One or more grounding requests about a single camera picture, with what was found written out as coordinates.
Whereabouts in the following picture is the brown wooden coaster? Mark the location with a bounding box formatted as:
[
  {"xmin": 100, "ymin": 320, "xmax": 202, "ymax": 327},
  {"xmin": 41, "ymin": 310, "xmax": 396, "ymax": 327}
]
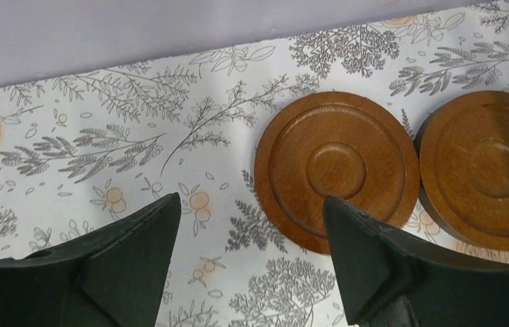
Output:
[
  {"xmin": 253, "ymin": 91, "xmax": 420, "ymax": 255},
  {"xmin": 415, "ymin": 91, "xmax": 509, "ymax": 251}
]

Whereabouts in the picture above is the floral patterned tablecloth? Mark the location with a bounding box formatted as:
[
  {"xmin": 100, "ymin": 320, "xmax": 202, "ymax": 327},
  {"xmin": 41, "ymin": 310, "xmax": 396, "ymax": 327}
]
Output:
[{"xmin": 0, "ymin": 1, "xmax": 509, "ymax": 326}]

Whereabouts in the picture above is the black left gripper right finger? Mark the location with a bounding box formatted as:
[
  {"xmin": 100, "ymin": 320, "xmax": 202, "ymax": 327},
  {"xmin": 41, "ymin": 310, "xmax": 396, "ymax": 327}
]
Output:
[{"xmin": 323, "ymin": 196, "xmax": 509, "ymax": 326}]

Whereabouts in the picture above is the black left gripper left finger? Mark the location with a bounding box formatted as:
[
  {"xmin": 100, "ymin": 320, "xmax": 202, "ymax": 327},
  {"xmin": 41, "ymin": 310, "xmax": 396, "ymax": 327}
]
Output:
[{"xmin": 0, "ymin": 193, "xmax": 181, "ymax": 326}]

